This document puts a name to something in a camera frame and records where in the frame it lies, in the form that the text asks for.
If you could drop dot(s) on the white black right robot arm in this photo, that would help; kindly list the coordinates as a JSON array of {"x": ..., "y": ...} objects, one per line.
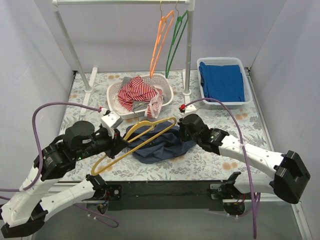
[{"x": 282, "y": 174}]

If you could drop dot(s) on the floral table mat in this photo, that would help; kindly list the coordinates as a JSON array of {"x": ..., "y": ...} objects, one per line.
[{"x": 196, "y": 164}]

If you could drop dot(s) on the navy blue tank top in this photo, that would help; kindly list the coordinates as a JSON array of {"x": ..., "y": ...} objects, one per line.
[{"x": 165, "y": 147}]

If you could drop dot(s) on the white oval laundry basket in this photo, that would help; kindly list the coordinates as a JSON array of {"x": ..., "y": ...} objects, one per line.
[{"x": 158, "y": 80}]

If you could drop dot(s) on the white rectangular basket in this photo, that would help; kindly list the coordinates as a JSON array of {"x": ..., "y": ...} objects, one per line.
[{"x": 211, "y": 105}]

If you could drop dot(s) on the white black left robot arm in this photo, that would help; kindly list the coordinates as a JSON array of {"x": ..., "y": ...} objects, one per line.
[{"x": 28, "y": 210}]

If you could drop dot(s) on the blue folded cloth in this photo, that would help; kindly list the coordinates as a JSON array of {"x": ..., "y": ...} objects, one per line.
[{"x": 222, "y": 82}]

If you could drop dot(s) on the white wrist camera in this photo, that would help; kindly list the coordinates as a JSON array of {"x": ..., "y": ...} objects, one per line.
[
  {"x": 110, "y": 120},
  {"x": 187, "y": 109}
]

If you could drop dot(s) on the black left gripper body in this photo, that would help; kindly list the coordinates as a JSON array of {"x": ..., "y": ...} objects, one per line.
[{"x": 116, "y": 143}]

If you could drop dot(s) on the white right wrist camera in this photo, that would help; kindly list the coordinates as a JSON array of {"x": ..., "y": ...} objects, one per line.
[{"x": 187, "y": 109}]

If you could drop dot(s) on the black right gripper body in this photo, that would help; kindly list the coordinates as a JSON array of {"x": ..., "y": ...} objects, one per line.
[{"x": 183, "y": 133}]

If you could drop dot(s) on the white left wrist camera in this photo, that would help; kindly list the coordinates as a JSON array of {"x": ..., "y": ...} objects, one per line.
[{"x": 110, "y": 120}]

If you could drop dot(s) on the grey garment in basket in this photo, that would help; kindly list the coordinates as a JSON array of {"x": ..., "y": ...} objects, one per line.
[{"x": 134, "y": 93}]

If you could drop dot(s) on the orange clothes hanger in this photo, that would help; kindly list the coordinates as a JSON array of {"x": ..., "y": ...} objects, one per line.
[{"x": 164, "y": 26}]

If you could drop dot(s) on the red white striped garment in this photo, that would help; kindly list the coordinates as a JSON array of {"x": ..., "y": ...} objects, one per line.
[{"x": 153, "y": 108}]

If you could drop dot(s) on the aluminium frame rail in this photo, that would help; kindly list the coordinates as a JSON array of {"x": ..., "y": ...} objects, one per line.
[{"x": 48, "y": 206}]

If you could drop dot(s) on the silver clothes rack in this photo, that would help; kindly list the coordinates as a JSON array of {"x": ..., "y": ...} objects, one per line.
[{"x": 89, "y": 83}]

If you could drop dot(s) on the green clothes hanger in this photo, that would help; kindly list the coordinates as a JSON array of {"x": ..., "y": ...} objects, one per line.
[{"x": 179, "y": 29}]

